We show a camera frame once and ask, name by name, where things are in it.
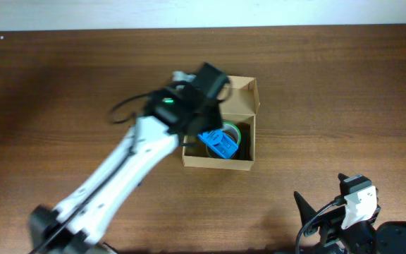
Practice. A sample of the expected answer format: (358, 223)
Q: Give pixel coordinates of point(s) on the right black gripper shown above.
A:
(325, 219)

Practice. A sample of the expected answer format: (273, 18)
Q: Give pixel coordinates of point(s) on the green tape roll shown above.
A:
(232, 130)

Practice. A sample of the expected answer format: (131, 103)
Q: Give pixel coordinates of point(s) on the blue whiteboard duster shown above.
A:
(219, 143)

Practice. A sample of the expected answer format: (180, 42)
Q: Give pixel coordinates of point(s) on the orange black stapler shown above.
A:
(244, 146)

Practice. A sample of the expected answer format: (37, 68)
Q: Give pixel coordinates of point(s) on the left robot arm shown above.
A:
(185, 107)

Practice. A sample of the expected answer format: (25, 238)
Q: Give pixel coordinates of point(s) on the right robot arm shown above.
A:
(391, 239)

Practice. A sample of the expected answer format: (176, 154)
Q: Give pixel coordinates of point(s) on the cardboard box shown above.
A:
(241, 109)

